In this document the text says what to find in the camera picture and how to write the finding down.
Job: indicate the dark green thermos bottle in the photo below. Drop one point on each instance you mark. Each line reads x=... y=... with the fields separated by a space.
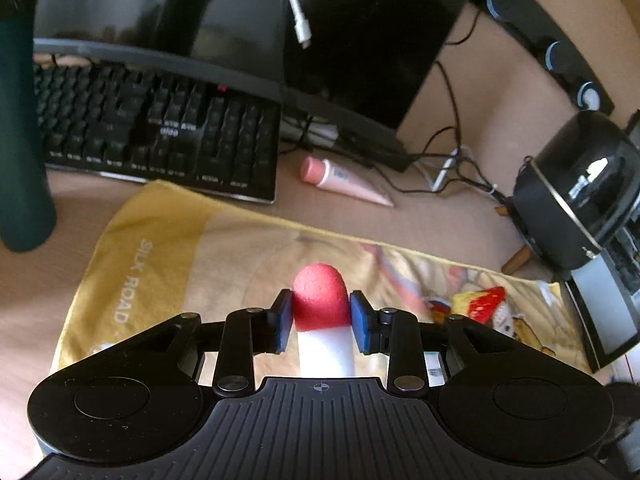
x=28 y=214

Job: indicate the pink cream tube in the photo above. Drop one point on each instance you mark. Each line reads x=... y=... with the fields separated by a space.
x=328 y=176

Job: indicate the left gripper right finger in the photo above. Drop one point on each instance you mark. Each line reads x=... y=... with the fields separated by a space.
x=396 y=334

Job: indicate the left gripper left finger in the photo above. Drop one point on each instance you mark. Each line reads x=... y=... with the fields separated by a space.
x=247 y=333

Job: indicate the blue wet wipes pack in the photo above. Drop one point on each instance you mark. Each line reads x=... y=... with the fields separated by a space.
x=435 y=370

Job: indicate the red white foam rocket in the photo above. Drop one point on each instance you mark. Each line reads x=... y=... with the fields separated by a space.
x=322 y=321

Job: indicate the crochet doll red hat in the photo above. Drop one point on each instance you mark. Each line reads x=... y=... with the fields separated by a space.
x=487 y=307

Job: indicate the black keyboard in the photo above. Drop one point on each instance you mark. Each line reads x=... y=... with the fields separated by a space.
x=140 y=126

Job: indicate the white PC case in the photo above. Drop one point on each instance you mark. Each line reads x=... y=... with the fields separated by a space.
x=606 y=294

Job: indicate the yellow printed towel mat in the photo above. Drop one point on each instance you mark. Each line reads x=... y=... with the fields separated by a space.
x=169 y=251

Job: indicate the black computer monitor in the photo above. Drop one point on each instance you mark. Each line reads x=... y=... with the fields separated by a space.
x=361 y=69

